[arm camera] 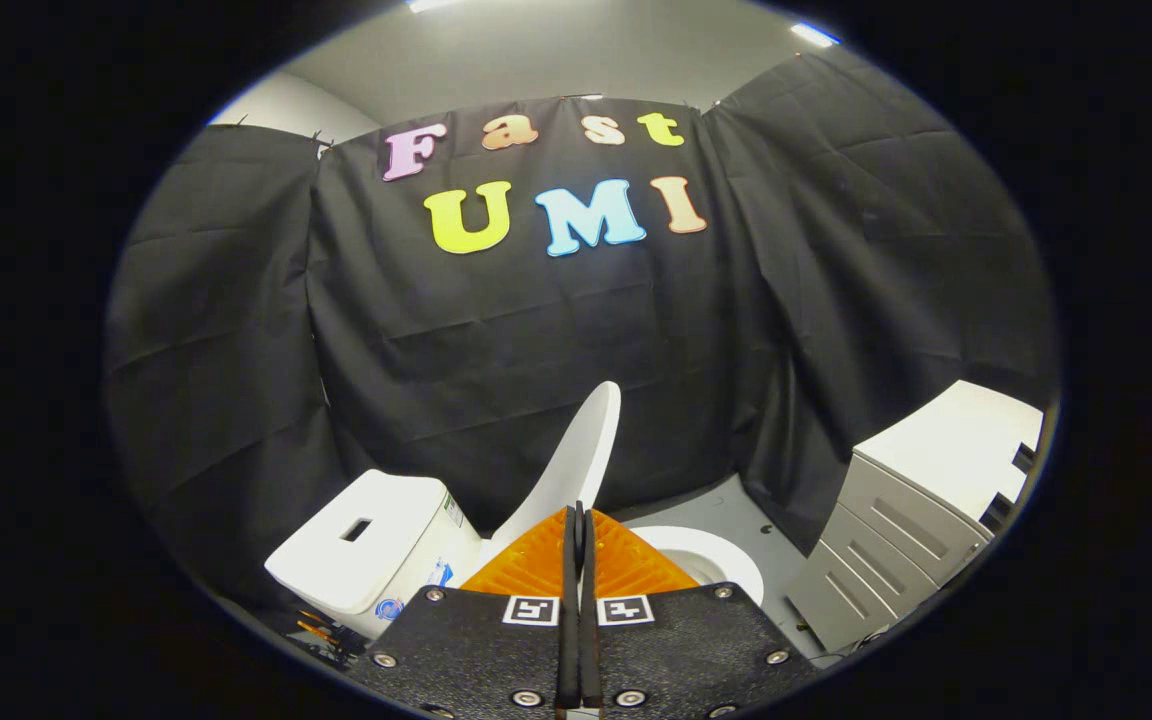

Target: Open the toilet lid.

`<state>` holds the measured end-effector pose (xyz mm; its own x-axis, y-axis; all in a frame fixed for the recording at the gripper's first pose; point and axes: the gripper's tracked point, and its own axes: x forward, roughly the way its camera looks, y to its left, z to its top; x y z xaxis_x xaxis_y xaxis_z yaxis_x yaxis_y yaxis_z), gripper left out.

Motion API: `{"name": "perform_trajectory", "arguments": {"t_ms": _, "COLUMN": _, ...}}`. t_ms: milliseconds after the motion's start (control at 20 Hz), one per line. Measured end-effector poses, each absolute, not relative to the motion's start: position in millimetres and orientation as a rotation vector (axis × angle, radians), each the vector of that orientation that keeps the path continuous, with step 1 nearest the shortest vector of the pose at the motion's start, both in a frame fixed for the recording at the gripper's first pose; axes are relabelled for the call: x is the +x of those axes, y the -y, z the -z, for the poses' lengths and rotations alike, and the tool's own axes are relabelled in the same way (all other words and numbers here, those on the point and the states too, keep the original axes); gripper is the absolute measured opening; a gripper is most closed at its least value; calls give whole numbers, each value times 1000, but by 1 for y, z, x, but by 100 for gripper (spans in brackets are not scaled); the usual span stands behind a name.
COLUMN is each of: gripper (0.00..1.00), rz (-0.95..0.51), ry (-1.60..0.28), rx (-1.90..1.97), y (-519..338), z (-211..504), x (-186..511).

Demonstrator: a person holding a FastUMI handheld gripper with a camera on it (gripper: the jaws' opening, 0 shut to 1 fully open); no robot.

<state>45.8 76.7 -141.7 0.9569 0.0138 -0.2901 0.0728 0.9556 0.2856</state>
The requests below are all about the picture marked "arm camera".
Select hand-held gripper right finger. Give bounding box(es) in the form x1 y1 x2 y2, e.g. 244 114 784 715
580 508 823 717

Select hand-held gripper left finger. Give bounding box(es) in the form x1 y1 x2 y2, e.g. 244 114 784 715
348 503 583 717

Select white toilet lid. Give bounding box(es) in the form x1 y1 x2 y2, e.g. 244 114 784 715
489 380 623 563

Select white toilet bowl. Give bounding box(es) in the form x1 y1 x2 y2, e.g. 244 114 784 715
626 525 766 607

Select white toilet tank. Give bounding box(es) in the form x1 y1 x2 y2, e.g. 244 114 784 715
264 469 484 641

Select grey drawer cabinet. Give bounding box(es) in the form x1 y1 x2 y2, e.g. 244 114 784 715
786 379 1046 657

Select black backdrop cloth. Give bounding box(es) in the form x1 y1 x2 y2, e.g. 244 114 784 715
104 45 1059 623

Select orange and black cables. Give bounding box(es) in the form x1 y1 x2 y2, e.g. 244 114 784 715
284 600 369 667

